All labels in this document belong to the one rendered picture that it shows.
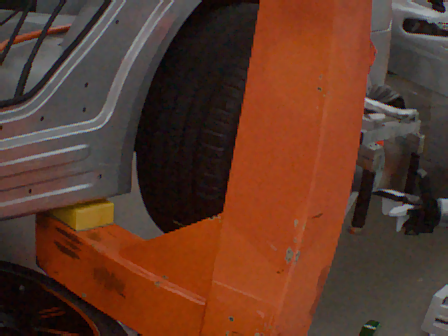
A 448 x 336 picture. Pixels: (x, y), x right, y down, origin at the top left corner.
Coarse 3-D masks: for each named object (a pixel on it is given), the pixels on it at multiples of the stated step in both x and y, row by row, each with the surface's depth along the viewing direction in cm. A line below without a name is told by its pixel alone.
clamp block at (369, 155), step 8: (368, 144) 186; (376, 144) 187; (360, 152) 186; (368, 152) 184; (376, 152) 184; (360, 160) 186; (368, 160) 185; (376, 160) 186; (368, 168) 185; (376, 168) 187
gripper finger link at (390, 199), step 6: (378, 192) 196; (384, 192) 196; (390, 192) 196; (396, 192) 197; (384, 198) 197; (390, 198) 196; (396, 198) 194; (402, 198) 195; (384, 204) 198; (390, 204) 197; (396, 204) 196; (384, 210) 198; (390, 210) 197
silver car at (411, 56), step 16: (400, 0) 433; (416, 0) 434; (432, 0) 470; (400, 16) 430; (416, 16) 425; (432, 16) 424; (400, 32) 432; (416, 32) 427; (432, 32) 424; (400, 48) 435; (416, 48) 430; (432, 48) 426; (400, 64) 441; (416, 64) 434; (432, 64) 430; (416, 80) 440; (432, 80) 435
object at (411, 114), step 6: (372, 102) 206; (378, 102) 206; (384, 108) 204; (390, 108) 204; (396, 108) 205; (384, 114) 205; (390, 114) 204; (396, 114) 204; (402, 114) 205; (408, 114) 207; (414, 114) 211; (414, 120) 212
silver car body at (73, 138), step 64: (0, 0) 305; (64, 0) 177; (128, 0) 173; (192, 0) 187; (384, 0) 272; (0, 64) 173; (64, 64) 167; (128, 64) 179; (384, 64) 283; (0, 128) 152; (64, 128) 170; (128, 128) 186; (0, 192) 154; (64, 192) 173
